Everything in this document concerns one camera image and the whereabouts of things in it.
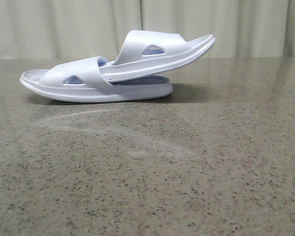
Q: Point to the light blue slipper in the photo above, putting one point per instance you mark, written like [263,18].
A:
[148,52]
[84,81]

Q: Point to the grey-green background curtain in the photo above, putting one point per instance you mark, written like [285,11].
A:
[76,29]

